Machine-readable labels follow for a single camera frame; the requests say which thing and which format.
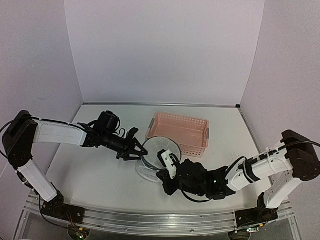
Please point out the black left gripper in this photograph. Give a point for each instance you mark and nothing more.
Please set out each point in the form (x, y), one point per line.
(129, 148)

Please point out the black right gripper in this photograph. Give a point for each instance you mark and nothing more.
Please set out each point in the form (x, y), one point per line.
(164, 176)

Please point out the white mesh laundry bag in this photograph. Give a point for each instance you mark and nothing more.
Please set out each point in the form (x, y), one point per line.
(148, 167)

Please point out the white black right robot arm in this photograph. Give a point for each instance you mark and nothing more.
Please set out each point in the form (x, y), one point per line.
(293, 157)

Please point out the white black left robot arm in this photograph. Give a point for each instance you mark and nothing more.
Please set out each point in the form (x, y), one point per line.
(22, 135)

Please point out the pink perforated plastic basket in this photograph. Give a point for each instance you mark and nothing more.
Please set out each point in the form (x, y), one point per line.
(190, 133)

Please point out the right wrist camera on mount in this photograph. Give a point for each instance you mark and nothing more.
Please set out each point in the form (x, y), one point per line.
(188, 173)

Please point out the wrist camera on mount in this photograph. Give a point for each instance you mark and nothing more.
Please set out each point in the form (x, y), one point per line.
(105, 128)
(188, 173)

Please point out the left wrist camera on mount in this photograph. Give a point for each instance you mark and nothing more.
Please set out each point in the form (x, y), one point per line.
(105, 128)

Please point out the aluminium rail at table back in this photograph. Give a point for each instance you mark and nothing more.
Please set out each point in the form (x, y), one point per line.
(195, 105)

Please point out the aluminium front rail frame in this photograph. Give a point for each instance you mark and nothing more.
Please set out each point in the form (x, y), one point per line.
(178, 224)

